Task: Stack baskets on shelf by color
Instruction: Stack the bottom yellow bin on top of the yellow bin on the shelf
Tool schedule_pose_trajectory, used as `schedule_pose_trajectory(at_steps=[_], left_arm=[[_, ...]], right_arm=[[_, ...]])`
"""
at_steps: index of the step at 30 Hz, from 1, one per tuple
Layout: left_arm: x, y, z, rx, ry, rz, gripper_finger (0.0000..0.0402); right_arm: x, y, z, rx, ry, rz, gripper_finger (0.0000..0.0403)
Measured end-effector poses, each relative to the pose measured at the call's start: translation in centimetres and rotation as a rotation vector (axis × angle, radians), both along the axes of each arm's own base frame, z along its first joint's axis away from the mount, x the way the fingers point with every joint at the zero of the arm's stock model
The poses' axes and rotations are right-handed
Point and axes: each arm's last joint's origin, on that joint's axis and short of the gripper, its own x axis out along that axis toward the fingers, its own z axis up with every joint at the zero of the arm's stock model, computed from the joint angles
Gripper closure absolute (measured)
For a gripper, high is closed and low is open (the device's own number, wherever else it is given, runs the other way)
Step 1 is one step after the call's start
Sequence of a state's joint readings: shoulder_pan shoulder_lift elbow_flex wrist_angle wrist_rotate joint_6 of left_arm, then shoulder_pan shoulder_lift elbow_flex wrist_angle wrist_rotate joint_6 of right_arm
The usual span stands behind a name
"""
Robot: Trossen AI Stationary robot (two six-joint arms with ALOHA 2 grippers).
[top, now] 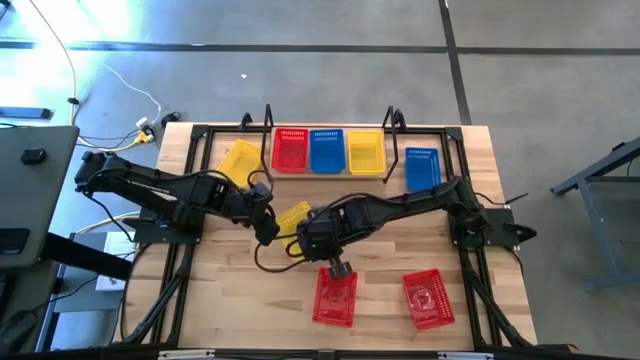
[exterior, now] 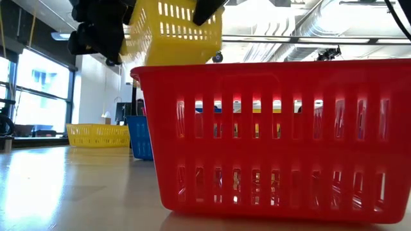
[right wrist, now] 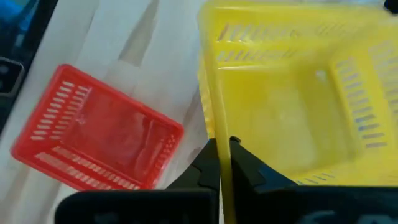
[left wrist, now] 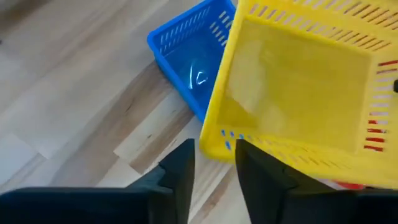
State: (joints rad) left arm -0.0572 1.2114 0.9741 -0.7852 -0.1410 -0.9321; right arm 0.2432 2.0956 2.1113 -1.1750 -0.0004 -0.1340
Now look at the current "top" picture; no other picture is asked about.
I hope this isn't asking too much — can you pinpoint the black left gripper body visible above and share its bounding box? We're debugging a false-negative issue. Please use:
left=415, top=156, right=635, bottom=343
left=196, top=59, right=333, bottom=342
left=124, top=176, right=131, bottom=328
left=234, top=192, right=277, bottom=229

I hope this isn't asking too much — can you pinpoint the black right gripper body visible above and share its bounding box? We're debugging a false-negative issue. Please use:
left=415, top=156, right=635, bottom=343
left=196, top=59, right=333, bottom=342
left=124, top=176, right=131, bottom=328
left=327, top=212, right=359, bottom=260

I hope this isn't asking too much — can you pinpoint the yellow plastic slotted basket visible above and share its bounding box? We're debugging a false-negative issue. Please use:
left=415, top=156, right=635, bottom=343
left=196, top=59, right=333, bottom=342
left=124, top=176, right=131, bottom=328
left=215, top=138, right=264, bottom=190
left=275, top=200, right=314, bottom=252
left=347, top=130, right=388, bottom=178

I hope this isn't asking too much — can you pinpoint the red plastic slotted basket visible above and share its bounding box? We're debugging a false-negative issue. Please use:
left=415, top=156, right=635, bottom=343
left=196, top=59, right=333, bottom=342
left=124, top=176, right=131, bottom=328
left=271, top=127, right=310, bottom=175
left=401, top=268, right=457, bottom=332
left=311, top=266, right=359, bottom=329

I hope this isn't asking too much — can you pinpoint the blue plastic slotted basket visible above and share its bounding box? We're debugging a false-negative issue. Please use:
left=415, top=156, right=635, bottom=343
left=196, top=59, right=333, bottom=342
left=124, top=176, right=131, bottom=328
left=404, top=146, right=443, bottom=194
left=308, top=128, right=347, bottom=176

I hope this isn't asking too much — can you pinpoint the white power strip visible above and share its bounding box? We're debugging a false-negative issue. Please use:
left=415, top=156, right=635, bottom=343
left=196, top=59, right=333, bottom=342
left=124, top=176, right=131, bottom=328
left=135, top=117, right=156, bottom=145

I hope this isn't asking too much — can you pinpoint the black desk leg beam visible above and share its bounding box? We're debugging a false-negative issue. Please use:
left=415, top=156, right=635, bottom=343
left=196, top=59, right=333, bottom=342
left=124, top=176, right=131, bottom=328
left=42, top=232, right=134, bottom=281

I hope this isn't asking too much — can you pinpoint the grey desk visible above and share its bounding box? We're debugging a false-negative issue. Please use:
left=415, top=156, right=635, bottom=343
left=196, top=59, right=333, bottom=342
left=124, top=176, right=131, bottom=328
left=0, top=124, right=80, bottom=271

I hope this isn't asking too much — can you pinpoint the black computer mouse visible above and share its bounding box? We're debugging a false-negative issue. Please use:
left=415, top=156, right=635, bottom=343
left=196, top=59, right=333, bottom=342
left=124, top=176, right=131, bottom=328
left=20, top=148, right=48, bottom=165

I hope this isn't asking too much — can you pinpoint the dark flat pad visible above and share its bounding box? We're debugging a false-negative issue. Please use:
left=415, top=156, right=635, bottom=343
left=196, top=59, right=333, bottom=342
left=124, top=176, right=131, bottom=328
left=0, top=228, right=30, bottom=256

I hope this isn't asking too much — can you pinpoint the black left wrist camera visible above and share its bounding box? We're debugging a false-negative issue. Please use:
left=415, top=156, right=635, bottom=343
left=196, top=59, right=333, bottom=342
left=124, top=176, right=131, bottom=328
left=248, top=183, right=274, bottom=205

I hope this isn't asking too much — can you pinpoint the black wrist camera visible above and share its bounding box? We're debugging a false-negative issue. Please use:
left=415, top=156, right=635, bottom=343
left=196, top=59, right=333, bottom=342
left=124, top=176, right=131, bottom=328
left=248, top=183, right=274, bottom=205
left=298, top=220, right=332, bottom=261

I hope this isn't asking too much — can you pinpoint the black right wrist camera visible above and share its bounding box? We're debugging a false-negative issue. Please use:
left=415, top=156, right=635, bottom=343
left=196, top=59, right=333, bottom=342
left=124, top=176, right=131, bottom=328
left=298, top=220, right=332, bottom=261

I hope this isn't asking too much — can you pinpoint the black frame wooden shelf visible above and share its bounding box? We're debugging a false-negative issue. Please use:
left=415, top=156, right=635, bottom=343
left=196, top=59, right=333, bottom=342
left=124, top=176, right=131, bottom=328
left=259, top=103, right=407, bottom=185

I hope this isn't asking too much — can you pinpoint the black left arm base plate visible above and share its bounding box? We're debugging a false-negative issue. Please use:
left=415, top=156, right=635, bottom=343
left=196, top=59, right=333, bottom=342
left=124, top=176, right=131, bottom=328
left=132, top=207, right=204, bottom=245

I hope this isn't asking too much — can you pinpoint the white metal bracket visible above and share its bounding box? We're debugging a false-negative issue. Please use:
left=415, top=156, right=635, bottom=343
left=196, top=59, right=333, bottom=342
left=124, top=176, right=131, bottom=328
left=438, top=351, right=495, bottom=360
left=158, top=349, right=216, bottom=360

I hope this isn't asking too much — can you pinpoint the black metal rig frame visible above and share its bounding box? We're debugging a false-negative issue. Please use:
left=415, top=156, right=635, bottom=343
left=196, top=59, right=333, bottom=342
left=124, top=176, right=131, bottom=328
left=117, top=123, right=536, bottom=351

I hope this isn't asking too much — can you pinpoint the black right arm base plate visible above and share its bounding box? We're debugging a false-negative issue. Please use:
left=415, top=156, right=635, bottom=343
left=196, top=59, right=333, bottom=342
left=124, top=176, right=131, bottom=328
left=448, top=207, right=521, bottom=250

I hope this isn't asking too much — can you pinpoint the white cable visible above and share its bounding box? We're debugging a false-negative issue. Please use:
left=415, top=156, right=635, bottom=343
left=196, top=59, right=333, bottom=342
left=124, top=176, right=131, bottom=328
left=102, top=62, right=164, bottom=126

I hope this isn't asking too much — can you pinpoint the yellow cable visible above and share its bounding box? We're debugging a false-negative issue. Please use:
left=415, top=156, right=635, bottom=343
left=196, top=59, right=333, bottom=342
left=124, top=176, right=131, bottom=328
left=27, top=0, right=151, bottom=151

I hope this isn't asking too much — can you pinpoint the blue-grey metal table frame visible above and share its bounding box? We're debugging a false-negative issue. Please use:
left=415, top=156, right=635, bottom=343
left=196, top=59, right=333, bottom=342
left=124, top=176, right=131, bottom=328
left=551, top=135, right=640, bottom=292

